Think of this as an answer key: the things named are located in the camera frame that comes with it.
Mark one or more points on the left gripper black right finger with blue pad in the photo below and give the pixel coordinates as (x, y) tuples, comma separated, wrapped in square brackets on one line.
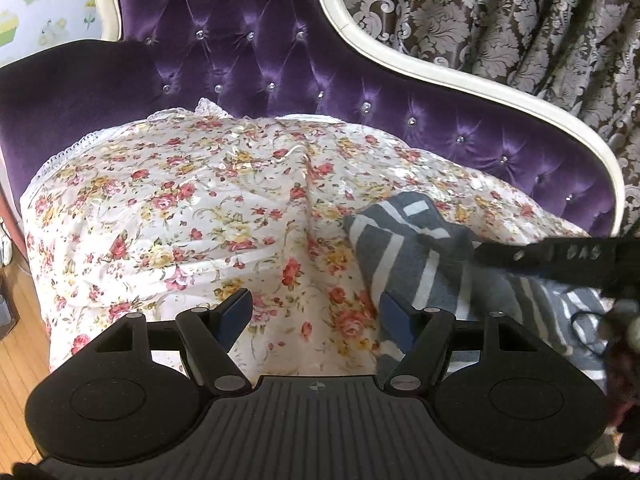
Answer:
[(423, 336)]

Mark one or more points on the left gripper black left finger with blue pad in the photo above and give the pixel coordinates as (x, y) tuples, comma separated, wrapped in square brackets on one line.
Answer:
[(208, 336)]

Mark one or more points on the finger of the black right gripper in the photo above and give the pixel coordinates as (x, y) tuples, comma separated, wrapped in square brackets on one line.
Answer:
[(610, 264)]

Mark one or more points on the grey white striped garment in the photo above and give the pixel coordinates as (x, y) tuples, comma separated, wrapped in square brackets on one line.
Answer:
[(404, 247)]

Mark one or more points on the floral bed cover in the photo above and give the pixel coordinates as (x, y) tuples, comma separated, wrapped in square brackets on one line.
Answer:
[(181, 209)]

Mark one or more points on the brown silver damask curtain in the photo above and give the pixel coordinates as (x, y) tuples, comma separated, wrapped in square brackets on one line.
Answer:
[(580, 55)]

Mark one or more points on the purple tufted headboard white frame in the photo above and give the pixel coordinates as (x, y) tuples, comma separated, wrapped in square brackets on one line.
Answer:
[(262, 58)]

